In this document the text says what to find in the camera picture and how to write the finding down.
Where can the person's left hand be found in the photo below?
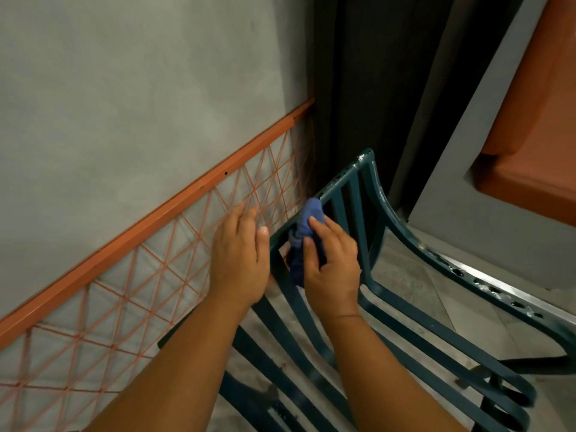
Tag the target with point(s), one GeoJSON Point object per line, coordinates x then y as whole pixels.
{"type": "Point", "coordinates": [238, 265]}

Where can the orange lattice wall panel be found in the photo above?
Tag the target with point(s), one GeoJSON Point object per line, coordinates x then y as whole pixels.
{"type": "Point", "coordinates": [135, 236]}

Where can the blue cleaning cloth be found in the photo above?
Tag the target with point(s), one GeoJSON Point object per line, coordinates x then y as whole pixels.
{"type": "Point", "coordinates": [312, 211]}

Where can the dark planter box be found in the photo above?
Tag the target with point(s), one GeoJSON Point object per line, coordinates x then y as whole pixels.
{"type": "Point", "coordinates": [382, 85]}

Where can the person's left forearm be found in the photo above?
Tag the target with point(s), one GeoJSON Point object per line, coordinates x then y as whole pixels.
{"type": "Point", "coordinates": [180, 377]}

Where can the person's right hand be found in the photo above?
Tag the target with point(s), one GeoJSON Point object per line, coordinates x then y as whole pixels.
{"type": "Point", "coordinates": [335, 278]}

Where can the orange cushioned bench grey base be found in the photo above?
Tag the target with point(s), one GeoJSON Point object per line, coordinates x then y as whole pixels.
{"type": "Point", "coordinates": [540, 130]}

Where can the dark green metal chair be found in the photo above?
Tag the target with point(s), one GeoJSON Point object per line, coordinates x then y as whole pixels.
{"type": "Point", "coordinates": [558, 330]}

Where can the metal floor edge strip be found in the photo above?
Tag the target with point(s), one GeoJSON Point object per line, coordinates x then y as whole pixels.
{"type": "Point", "coordinates": [553, 305]}

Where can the person's right forearm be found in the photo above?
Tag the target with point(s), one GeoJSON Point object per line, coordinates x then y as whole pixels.
{"type": "Point", "coordinates": [382, 382]}

